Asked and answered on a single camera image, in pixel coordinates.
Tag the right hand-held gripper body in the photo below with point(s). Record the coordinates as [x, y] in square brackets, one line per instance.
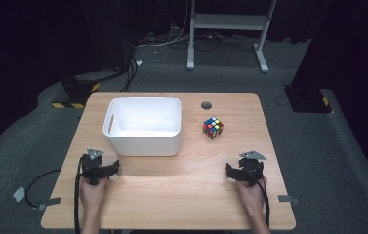
[252, 169]

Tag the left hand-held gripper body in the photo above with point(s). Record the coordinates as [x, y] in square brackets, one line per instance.
[92, 169]

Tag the multicoloured puzzle cube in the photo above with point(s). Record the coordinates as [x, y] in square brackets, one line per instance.
[212, 127]

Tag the white plastic storage bin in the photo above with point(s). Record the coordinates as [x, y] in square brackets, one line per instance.
[144, 125]

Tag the person's right hand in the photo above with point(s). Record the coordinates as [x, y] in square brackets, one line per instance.
[251, 196]

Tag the person's left hand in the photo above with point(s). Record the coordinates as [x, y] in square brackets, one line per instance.
[93, 195]

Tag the grey tape strip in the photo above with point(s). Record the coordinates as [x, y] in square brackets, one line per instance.
[49, 202]
[287, 199]

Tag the black stand base hazard tape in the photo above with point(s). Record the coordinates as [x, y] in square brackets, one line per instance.
[306, 99]
[75, 92]

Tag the white metal stand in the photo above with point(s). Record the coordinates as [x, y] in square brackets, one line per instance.
[228, 22]

